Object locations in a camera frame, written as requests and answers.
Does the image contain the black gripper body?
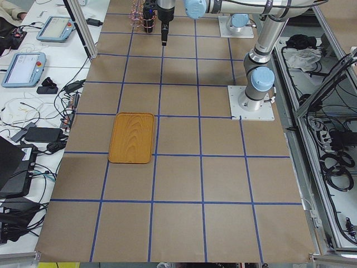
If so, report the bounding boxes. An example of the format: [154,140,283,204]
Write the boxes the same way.
[157,6,175,23]

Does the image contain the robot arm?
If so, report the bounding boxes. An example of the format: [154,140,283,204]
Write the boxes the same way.
[228,13,249,28]
[156,1,277,112]

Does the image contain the dark wine bottle in basket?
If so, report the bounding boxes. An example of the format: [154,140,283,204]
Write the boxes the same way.
[143,0,156,34]

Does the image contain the wooden tray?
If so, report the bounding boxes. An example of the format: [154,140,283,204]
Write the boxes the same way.
[108,112,154,164]

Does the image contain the small black adapter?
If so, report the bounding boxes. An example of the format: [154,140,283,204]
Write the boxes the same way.
[86,18,103,27]

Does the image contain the upper teach pendant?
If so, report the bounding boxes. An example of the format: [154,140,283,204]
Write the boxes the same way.
[36,16,74,42]

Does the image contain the teach pendant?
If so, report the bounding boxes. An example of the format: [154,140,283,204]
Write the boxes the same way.
[1,52,46,88]
[36,16,74,42]

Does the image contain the white crumpled cloth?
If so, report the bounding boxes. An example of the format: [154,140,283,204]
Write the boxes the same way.
[287,48,321,71]

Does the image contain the lower teach pendant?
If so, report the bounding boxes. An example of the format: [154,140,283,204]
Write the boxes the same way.
[1,52,46,88]

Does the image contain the black power adapter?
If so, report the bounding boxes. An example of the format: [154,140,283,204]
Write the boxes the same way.
[25,127,62,143]

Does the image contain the black laptop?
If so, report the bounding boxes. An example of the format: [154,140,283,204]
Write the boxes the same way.
[1,137,37,199]

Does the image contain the copper wire basket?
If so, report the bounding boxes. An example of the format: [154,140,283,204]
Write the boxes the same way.
[129,0,156,32]

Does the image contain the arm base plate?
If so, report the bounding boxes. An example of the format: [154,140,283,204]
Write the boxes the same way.
[218,16,254,39]
[228,85,274,121]

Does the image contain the aluminium frame post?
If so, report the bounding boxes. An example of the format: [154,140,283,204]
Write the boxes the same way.
[63,0,98,61]

